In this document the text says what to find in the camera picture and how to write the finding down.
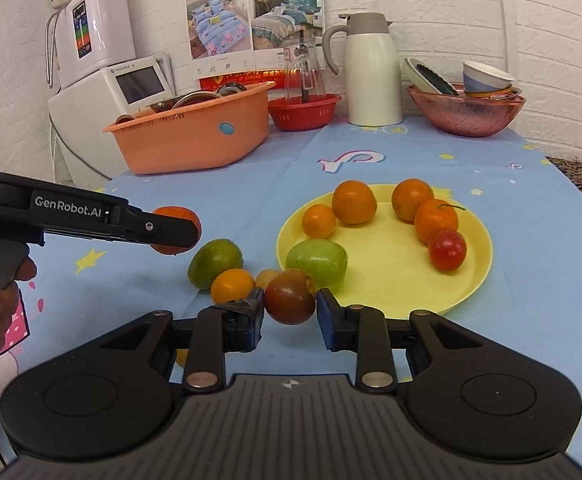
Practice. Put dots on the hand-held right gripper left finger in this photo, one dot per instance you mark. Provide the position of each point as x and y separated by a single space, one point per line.
258 316

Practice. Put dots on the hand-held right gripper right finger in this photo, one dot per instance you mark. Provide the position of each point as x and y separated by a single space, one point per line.
324 320

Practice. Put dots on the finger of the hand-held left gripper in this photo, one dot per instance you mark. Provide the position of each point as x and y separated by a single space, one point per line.
166 230

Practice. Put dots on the reddish orange tangerine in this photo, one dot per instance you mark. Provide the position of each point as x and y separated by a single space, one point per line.
183 214

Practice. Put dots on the dark brown tomato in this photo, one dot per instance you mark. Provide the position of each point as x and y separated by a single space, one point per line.
288 300

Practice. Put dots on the green apple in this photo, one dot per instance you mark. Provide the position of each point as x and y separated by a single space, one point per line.
317 260

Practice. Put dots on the yellow plastic plate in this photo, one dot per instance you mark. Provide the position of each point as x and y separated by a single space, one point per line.
391 280

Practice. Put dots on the small orange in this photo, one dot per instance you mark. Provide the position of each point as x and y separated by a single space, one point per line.
232 286
318 221

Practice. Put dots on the large orange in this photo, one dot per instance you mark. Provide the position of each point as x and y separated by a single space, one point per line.
353 202

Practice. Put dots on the red round fruit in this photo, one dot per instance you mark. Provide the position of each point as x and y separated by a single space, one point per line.
447 251

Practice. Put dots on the orange with stem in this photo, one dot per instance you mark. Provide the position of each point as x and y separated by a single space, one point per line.
436 221

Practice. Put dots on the small tan fruit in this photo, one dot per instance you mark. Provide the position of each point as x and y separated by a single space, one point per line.
267 276

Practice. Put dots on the green oval fruit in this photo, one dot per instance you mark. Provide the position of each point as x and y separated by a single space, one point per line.
214 262

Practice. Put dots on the orange plastic basket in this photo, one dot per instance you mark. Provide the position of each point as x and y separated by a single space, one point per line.
186 140

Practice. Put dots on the white appliance with screen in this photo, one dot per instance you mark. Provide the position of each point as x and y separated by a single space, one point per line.
86 107

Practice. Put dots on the steel bowl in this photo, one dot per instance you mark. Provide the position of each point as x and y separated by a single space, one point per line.
231 89
186 101

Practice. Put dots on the red plastic basket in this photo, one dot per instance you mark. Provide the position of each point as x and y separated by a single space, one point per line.
303 115

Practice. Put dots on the white water purifier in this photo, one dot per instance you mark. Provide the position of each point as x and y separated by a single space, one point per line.
106 20

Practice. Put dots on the glass pitcher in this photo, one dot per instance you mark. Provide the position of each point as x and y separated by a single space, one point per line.
305 72

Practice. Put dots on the blue printed tablecloth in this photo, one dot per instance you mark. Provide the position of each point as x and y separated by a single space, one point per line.
531 240

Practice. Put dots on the pink glass bowl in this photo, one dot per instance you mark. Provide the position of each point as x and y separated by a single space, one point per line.
466 115

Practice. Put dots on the white thermos jug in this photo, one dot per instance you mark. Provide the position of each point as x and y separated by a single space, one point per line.
373 75

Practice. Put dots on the white bowl with dark inside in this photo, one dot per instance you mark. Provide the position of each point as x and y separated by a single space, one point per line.
428 77

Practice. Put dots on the stack of colourful bowls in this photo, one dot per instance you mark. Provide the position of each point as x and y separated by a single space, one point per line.
501 94

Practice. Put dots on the pale blue bowl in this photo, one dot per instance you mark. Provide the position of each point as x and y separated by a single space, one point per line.
486 77

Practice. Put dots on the leopard print cloth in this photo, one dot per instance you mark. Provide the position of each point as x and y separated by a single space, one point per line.
578 175

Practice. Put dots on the wall poster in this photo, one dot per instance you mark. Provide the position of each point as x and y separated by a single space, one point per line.
221 20

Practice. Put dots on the white wall pipe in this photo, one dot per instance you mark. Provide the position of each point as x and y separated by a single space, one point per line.
502 10

